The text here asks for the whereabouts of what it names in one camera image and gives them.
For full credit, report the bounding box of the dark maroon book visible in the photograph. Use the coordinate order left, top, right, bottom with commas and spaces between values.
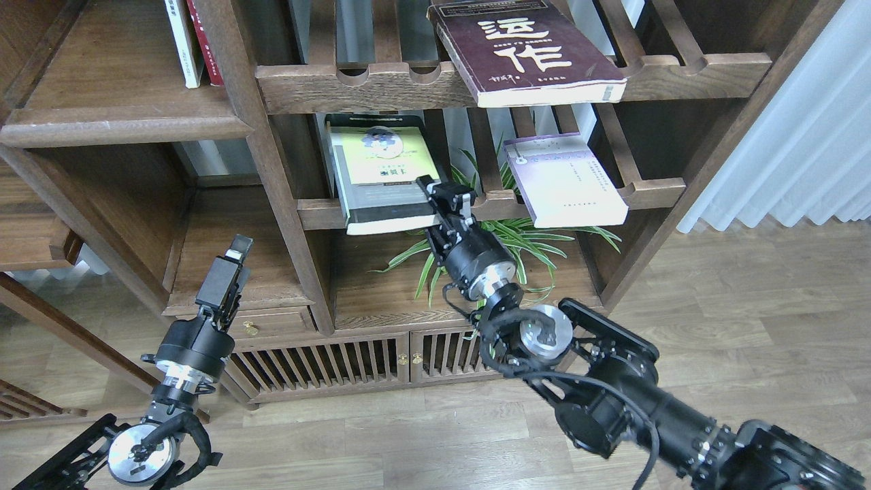
427, 1, 627, 108

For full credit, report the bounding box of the dark wooden bookshelf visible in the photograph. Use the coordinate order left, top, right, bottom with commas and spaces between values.
2, 1, 841, 404

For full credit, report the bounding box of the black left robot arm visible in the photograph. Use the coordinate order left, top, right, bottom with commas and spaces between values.
18, 235, 253, 489

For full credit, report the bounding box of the yellow and black book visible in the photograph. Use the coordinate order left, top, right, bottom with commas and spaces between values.
325, 114, 444, 235

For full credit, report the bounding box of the pale purple book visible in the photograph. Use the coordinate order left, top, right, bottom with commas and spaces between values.
503, 132, 629, 229

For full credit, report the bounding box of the brass drawer knob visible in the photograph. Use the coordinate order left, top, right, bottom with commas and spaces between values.
243, 321, 259, 337

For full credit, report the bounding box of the red upright book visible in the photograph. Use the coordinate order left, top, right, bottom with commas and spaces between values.
186, 0, 225, 86

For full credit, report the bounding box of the green spider plant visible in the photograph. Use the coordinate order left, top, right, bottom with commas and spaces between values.
371, 140, 623, 307

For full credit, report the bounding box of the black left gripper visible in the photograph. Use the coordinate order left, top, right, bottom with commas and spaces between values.
141, 235, 253, 385

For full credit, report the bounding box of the white upright book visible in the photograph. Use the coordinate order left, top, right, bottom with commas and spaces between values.
164, 0, 205, 89

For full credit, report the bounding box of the white curtain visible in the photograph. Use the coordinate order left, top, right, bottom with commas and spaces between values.
677, 1, 870, 233

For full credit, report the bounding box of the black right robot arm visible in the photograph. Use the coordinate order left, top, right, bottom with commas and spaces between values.
416, 176, 865, 489

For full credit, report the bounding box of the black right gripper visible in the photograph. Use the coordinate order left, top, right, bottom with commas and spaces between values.
416, 176, 519, 304

